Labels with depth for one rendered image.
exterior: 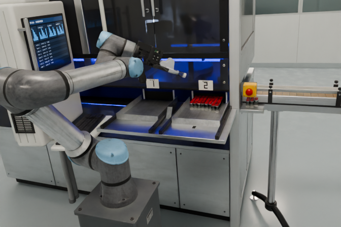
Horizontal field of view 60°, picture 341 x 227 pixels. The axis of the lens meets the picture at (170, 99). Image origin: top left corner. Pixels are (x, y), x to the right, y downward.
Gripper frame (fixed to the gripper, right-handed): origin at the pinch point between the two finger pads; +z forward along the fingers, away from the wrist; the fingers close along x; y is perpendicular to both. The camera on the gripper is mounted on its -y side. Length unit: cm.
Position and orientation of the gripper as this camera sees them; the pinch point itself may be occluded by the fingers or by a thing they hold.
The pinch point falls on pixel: (174, 72)
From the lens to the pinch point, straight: 131.6
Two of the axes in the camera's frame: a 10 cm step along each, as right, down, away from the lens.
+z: 9.1, 3.3, 2.4
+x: -1.7, -2.5, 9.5
